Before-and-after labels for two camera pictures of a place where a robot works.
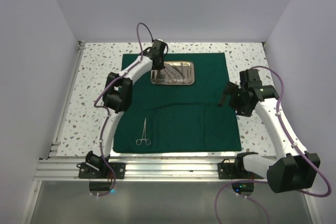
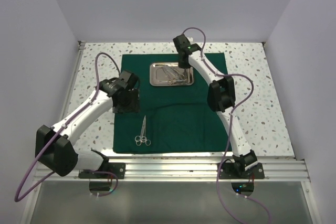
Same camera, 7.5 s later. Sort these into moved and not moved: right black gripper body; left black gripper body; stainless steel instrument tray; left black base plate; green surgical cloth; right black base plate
Moved: right black gripper body; left black gripper body
Not moved: right black base plate; left black base plate; stainless steel instrument tray; green surgical cloth
